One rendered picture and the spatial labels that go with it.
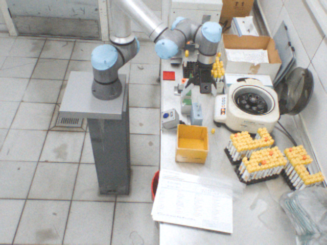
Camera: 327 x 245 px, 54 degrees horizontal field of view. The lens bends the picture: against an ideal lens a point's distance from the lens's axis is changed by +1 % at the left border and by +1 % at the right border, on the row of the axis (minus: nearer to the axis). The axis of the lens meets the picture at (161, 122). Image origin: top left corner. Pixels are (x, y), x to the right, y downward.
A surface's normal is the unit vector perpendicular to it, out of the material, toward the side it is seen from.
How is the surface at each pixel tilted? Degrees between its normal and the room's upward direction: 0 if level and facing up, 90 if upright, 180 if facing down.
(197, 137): 90
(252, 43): 88
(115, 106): 1
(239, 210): 0
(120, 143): 90
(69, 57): 0
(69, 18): 90
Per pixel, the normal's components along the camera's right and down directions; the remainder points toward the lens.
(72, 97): 0.07, -0.66
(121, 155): 0.00, 0.76
